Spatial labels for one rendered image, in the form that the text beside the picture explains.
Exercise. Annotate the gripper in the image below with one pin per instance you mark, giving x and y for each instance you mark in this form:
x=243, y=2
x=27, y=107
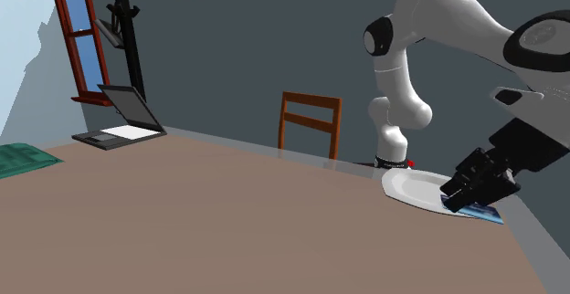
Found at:
x=530, y=146

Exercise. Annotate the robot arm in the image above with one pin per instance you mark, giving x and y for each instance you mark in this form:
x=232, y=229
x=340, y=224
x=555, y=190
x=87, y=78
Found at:
x=445, y=17

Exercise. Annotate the blue flat book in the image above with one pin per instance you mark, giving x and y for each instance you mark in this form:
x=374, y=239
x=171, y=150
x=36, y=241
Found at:
x=486, y=213

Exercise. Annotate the white plate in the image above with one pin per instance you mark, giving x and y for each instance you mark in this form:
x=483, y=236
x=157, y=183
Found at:
x=412, y=187

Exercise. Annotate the brown wooden chair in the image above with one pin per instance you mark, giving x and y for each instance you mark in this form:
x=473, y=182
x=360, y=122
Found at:
x=309, y=122

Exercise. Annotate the brown table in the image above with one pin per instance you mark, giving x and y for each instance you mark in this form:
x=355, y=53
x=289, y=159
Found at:
x=222, y=222

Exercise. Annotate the open dark grey laptop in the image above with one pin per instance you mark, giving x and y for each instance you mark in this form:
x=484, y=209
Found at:
x=129, y=108

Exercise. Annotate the black coat stand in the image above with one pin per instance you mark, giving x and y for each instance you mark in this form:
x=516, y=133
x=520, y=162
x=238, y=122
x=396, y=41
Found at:
x=129, y=44

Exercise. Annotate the red framed window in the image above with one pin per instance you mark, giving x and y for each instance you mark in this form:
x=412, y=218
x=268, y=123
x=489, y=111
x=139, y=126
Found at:
x=80, y=39

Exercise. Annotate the green flat book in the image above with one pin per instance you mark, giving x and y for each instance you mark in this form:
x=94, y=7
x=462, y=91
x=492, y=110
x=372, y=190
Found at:
x=22, y=158

